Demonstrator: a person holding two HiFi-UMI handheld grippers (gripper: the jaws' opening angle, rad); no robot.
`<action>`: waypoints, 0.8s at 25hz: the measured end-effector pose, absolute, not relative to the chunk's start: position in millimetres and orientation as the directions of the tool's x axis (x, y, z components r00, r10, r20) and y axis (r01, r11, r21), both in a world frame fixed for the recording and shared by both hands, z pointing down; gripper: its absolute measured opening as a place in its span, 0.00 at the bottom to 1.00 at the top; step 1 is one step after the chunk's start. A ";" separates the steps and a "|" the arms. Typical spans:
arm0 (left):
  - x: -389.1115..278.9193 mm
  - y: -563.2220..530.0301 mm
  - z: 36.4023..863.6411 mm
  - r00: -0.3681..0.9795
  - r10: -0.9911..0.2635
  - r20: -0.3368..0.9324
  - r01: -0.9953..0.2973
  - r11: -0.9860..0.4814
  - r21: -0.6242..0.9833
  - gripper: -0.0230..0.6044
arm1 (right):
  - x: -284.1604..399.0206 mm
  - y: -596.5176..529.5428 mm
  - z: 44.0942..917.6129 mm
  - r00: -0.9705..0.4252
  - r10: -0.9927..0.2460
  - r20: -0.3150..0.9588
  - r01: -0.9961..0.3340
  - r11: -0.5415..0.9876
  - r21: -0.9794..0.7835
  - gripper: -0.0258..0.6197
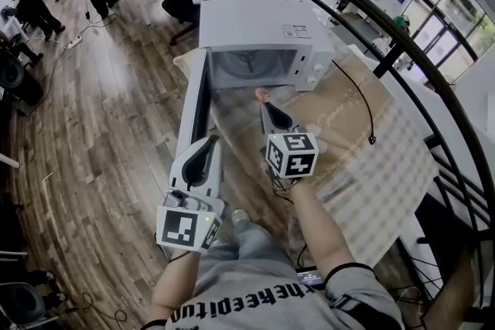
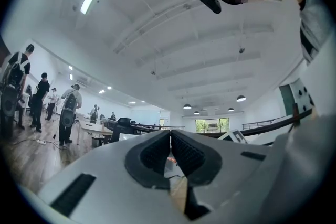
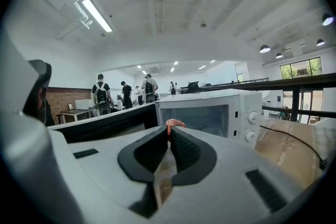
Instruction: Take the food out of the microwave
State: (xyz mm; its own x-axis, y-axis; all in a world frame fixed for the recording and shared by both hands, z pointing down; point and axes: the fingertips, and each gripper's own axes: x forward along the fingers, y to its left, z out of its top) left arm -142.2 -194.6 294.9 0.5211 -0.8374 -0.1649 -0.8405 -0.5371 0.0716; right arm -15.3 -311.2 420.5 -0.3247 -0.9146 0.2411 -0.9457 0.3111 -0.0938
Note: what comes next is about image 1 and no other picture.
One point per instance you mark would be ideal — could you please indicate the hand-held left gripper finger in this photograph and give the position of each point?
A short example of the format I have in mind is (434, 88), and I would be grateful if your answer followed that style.
(181, 174)
(214, 177)

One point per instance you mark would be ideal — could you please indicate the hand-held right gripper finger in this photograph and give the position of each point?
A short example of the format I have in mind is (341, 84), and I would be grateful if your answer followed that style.
(288, 123)
(267, 120)

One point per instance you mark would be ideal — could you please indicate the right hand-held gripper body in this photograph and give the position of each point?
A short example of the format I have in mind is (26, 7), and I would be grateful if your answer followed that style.
(298, 162)

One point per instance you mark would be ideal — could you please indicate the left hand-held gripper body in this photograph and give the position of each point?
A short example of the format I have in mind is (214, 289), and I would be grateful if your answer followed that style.
(178, 228)

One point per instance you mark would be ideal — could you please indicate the small red object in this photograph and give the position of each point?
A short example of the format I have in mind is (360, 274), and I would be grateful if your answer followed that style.
(263, 94)

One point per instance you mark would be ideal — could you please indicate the white microwave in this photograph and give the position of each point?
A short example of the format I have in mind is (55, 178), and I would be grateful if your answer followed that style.
(251, 23)

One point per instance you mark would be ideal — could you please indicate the person's left forearm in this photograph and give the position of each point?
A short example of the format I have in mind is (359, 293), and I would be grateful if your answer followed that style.
(174, 286)

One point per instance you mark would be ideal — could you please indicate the person's right forearm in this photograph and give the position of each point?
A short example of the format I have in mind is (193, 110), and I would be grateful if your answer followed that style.
(321, 228)

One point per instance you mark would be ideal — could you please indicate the person's white shoe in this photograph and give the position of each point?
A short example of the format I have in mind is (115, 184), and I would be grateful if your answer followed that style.
(240, 216)

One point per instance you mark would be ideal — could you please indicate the round glass turntable plate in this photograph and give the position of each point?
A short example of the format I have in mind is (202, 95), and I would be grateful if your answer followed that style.
(251, 63)

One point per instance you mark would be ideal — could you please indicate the beige checked tablecloth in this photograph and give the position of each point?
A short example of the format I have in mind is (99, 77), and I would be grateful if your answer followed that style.
(367, 174)

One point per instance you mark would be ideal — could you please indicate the person's blue jeans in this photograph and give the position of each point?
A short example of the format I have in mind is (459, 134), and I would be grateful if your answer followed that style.
(251, 243)

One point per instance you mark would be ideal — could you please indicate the person's grey printed t-shirt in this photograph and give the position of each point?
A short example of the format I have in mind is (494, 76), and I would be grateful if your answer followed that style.
(263, 305)

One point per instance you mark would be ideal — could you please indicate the small screen device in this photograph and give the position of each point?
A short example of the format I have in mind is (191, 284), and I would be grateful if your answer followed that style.
(309, 278)

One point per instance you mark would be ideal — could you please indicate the black curved railing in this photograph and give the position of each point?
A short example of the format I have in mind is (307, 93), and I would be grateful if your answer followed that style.
(386, 57)

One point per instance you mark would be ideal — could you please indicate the green bag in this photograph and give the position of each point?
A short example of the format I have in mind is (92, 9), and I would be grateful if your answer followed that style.
(402, 21)

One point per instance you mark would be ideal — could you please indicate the white power strip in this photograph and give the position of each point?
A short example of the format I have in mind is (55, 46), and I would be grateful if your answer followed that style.
(74, 42)

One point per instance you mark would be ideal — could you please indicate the dark round chair seat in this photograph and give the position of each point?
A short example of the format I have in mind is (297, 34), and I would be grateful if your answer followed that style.
(19, 301)

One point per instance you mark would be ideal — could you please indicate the large glass window wall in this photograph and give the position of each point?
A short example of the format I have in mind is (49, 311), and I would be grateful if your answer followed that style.
(452, 15)

